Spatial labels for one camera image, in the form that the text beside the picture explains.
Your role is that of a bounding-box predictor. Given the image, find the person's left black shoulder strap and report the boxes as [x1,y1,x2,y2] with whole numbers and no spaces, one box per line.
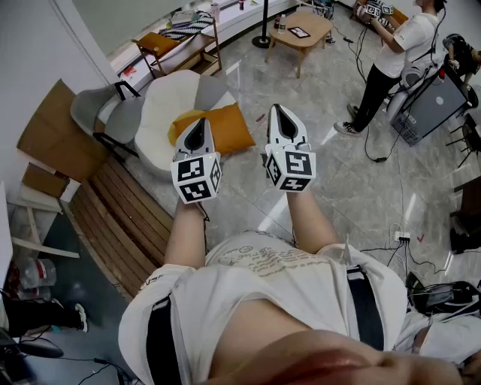
[145,296,178,385]

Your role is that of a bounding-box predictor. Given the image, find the small mustard pillow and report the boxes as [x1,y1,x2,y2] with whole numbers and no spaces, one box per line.
[136,32,180,57]

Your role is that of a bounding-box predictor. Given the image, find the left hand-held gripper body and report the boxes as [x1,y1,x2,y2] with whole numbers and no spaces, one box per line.
[171,117,223,205]

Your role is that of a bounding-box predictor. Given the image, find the grey computer tower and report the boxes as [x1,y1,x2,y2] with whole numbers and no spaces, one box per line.
[390,74,471,147]

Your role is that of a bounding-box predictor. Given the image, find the white round appliance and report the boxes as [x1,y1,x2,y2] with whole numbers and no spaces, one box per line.
[386,64,428,122]

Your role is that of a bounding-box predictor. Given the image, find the grey and white pillow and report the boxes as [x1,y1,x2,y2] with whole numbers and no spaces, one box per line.
[194,74,238,113]

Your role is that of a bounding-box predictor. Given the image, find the wooden coffee table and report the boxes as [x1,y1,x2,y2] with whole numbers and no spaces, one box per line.
[264,11,334,79]

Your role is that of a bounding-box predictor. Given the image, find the white egg-shaped floor seat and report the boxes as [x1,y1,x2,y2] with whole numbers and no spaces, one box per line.
[133,69,238,181]

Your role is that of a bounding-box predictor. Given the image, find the black backpack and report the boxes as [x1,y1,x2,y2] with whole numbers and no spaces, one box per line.
[405,271,481,317]

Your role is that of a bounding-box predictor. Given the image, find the brown cardboard sheet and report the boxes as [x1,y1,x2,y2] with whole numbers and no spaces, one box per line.
[16,78,110,184]

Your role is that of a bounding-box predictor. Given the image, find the wooden shelf rack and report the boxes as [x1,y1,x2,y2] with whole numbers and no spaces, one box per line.
[131,16,223,79]

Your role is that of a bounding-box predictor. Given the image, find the person's neck and chin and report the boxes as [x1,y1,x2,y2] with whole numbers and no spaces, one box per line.
[207,299,481,385]

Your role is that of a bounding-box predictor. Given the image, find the black floor lamp stand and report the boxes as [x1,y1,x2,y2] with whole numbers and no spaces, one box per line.
[251,0,274,50]

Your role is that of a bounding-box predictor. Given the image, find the person's left forearm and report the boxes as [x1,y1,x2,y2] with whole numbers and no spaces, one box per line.
[164,199,210,268]

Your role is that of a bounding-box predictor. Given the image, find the cardboard box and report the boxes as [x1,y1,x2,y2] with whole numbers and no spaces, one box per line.
[21,162,71,199]

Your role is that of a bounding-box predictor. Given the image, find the clear plastic container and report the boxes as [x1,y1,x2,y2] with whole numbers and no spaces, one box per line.
[17,256,58,291]

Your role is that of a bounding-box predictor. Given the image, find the person's right black shoulder strap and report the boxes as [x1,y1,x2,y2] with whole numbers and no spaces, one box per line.
[345,264,386,353]

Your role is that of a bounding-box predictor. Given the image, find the person's black shoulder strap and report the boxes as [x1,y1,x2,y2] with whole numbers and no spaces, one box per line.
[145,296,178,385]
[345,264,386,353]

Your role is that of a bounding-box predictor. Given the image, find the grey shell chair black legs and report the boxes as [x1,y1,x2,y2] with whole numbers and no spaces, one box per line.
[69,80,147,163]

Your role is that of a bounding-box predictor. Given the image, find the white table frame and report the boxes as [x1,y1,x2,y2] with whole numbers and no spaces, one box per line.
[6,183,80,260]

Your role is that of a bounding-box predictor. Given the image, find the black metal chair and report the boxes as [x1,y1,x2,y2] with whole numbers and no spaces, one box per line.
[445,111,481,169]

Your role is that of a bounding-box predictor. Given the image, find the wooden slat panel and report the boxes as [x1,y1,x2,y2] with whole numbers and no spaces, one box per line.
[68,155,174,302]

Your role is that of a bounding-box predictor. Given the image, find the black white patterned pillow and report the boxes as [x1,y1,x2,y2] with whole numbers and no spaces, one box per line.
[160,12,215,41]

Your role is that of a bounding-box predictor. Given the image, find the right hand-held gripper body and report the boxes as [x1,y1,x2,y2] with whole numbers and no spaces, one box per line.
[262,104,317,193]

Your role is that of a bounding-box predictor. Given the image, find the orange cushion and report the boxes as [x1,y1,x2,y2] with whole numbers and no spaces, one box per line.
[172,102,257,156]

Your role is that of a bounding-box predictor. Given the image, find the stack of books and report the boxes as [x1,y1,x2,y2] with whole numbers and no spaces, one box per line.
[170,10,201,27]

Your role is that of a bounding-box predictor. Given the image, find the person's white t-shirt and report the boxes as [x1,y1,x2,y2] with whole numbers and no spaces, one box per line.
[118,229,481,385]

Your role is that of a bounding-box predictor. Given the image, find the person's right forearm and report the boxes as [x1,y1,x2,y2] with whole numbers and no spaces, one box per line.
[287,189,341,255]

